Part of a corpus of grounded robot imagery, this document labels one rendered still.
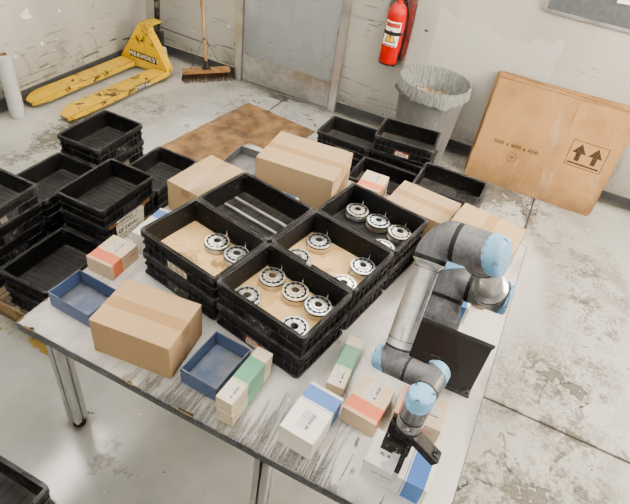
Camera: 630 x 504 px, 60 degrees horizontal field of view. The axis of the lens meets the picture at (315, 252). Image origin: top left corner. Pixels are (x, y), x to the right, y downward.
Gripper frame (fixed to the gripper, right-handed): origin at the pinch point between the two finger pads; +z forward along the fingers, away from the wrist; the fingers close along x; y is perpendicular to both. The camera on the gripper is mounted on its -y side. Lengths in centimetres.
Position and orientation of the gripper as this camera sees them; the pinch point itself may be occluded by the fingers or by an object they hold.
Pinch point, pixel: (400, 463)
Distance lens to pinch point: 180.1
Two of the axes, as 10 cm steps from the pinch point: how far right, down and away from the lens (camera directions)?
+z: -1.2, 7.5, 6.5
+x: -4.3, 5.5, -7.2
